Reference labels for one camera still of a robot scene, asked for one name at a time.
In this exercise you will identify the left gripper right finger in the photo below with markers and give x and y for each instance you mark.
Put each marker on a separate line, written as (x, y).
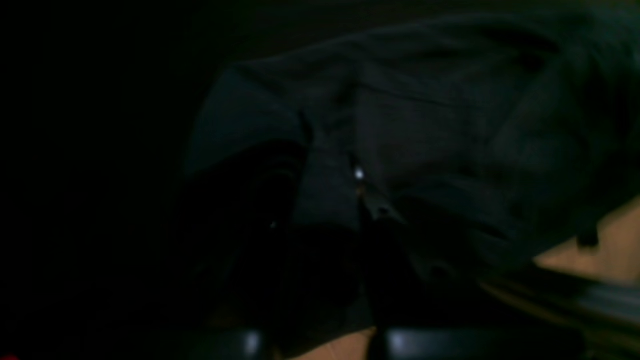
(424, 295)

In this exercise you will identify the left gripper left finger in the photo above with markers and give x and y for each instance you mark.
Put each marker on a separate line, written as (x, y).
(214, 295)

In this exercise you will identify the dark grey long-sleeve T-shirt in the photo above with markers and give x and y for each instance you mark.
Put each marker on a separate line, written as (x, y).
(523, 121)

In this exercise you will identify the black table cloth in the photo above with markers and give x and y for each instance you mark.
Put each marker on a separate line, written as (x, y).
(97, 101)

